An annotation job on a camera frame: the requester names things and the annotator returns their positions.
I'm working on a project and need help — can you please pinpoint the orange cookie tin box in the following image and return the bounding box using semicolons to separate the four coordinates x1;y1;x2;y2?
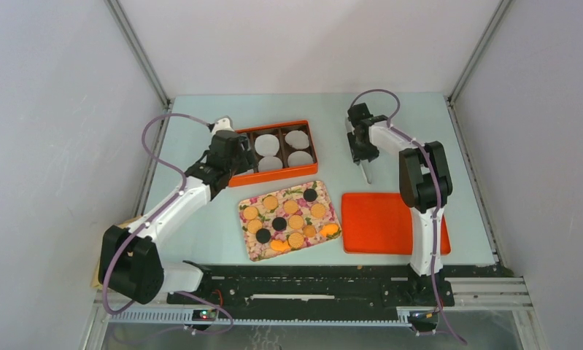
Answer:
229;120;318;187

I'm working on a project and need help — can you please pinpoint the black round cookie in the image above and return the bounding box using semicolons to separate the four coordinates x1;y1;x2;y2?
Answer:
255;228;271;244
271;217;287;232
303;188;318;202

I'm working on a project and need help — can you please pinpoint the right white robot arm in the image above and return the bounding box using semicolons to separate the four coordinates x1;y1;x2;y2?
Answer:
346;103;453;305

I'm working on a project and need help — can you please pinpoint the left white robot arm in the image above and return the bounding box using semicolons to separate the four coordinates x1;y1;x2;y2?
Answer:
99;130;255;304

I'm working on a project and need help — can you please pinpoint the white paper cupcake liner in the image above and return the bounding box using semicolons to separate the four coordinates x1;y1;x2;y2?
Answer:
254;134;280;157
287;151;314;168
258;156;283;172
285;130;310;150

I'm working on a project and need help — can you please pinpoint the orange tin lid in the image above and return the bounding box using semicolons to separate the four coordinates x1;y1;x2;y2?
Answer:
341;192;452;256

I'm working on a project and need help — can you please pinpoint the orange pumpkin cookie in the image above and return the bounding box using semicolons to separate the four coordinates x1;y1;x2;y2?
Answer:
270;240;291;252
320;223;340;238

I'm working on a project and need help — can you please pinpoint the floral cookie tray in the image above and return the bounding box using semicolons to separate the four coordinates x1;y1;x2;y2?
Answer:
238;180;343;262

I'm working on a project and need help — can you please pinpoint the small tan cookie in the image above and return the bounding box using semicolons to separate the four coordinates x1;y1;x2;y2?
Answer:
303;225;317;238

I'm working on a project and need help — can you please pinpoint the yellow cloth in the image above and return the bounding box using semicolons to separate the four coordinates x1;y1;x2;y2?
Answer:
91;217;142;291

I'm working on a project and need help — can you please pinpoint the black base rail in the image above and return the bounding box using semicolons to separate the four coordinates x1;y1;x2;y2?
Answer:
194;265;437;322

